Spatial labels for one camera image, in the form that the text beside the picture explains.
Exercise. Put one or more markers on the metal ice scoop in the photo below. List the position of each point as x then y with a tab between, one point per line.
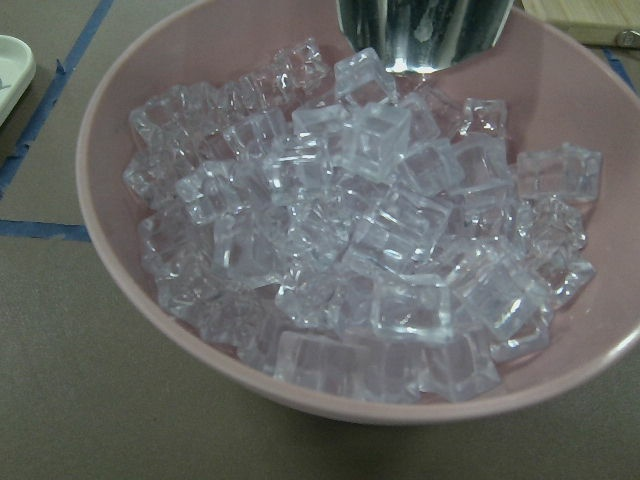
423	36

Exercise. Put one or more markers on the clear ice cube pile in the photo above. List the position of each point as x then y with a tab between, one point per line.
351	235

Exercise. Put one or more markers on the pink bowl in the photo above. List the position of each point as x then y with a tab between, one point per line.
556	93

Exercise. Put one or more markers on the cream bear tray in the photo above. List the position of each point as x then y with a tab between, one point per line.
18	69

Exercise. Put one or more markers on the bamboo cutting board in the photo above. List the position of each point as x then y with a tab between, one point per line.
598	22

